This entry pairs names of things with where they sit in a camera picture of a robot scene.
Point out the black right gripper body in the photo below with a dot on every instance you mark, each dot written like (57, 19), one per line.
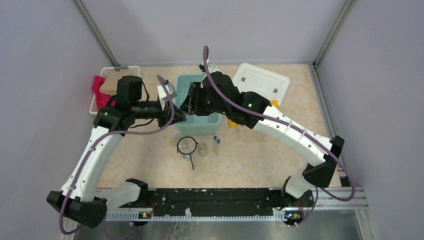
(208, 106)

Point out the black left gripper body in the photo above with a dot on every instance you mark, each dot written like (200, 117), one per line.
(156, 112)

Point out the yellow test tube rack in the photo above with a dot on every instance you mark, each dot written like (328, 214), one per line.
(233, 124)

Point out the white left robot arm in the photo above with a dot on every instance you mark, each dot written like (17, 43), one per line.
(78, 199)

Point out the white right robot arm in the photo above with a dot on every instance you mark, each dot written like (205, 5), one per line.
(254, 111)

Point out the teal plastic bin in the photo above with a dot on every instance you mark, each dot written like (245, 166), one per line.
(194, 125)

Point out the clear glass flask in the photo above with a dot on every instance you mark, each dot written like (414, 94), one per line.
(179, 141)

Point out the small clear glass dish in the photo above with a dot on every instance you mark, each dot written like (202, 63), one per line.
(186, 154)

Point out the clear glass beaker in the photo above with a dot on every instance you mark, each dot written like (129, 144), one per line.
(202, 149)

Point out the white plastic tray lid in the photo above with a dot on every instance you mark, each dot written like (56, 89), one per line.
(270, 85)

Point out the beige cloth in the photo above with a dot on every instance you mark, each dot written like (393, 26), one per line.
(111, 81)

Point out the pink cloth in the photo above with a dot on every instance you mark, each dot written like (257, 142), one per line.
(101, 98)

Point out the white perforated plastic basket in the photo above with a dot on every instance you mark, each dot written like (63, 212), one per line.
(93, 110)

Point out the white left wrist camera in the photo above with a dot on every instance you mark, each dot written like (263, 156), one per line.
(164, 92)

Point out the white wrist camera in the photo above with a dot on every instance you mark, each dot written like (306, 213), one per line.
(164, 92)
(212, 68)

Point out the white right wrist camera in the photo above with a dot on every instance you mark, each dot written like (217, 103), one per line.
(212, 68)

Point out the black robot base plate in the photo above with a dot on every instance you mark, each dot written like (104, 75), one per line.
(219, 202)

